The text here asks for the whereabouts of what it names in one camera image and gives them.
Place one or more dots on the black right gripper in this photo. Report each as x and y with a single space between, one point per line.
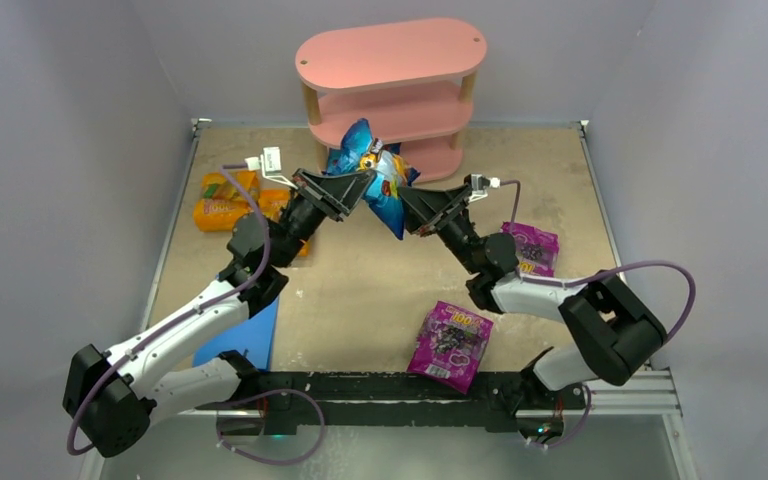
450 210

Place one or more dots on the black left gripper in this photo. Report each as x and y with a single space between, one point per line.
319 197

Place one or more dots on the blue candy bag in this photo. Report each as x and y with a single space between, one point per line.
392 173
340 162

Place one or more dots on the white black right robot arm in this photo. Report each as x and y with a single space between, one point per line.
614 333

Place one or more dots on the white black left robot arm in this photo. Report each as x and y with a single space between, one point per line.
114 396

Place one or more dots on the orange candy bag near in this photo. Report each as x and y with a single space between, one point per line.
291 220

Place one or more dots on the orange candy bag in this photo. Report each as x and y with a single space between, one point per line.
291 220
220 204

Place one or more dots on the purple candy bag right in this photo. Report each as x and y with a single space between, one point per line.
536 250

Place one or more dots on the purple candy bag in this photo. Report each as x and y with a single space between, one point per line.
450 346
536 250

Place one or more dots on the orange candy bag far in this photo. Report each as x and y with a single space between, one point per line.
220 204

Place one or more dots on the pink three-tier shelf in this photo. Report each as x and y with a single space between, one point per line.
412 80

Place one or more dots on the purple candy bag front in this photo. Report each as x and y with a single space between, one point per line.
450 346

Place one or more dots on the blue foam pad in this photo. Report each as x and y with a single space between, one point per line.
253 339

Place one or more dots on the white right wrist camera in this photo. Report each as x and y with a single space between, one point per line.
480 185

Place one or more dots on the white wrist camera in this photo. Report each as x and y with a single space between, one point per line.
270 166
480 185

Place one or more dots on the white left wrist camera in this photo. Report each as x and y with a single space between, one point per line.
270 166

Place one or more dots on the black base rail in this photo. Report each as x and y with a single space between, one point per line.
498 402

